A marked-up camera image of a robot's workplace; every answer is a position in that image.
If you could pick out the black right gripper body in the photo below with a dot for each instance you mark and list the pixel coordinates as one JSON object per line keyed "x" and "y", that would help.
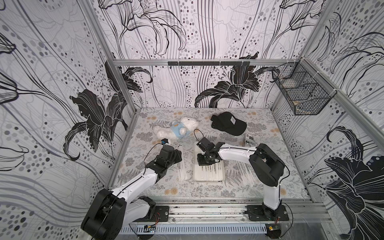
{"x": 206, "y": 159}

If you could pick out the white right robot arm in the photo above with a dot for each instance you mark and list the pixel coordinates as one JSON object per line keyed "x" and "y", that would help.
{"x": 268, "y": 167}

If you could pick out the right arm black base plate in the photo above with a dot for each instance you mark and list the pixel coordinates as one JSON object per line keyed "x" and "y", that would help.
{"x": 259, "y": 213}

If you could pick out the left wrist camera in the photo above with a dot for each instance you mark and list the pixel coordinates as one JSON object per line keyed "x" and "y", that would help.
{"x": 164, "y": 141}

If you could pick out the black wire wall basket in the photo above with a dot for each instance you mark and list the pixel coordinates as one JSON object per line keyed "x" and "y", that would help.
{"x": 302, "y": 88}

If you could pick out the black baseball cap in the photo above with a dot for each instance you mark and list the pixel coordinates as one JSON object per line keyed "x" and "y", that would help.
{"x": 226, "y": 122}

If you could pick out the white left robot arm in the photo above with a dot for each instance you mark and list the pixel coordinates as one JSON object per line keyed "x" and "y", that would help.
{"x": 112, "y": 210}

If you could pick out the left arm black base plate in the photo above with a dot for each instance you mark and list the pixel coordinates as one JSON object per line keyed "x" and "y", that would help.
{"x": 157, "y": 214}

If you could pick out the white plush toy blue shirt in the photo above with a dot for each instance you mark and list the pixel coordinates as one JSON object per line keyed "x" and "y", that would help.
{"x": 177, "y": 130}

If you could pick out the pile straw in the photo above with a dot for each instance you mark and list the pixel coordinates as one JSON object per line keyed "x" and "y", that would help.
{"x": 247, "y": 174}
{"x": 185, "y": 166}

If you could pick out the white slotted cable duct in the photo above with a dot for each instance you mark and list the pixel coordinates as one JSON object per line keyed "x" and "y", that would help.
{"x": 184, "y": 229}

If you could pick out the white rectangular storage tray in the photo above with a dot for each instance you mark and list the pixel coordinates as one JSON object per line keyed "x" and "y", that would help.
{"x": 207, "y": 174}

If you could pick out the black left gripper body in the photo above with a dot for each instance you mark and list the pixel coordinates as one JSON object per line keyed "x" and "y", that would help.
{"x": 175, "y": 158}

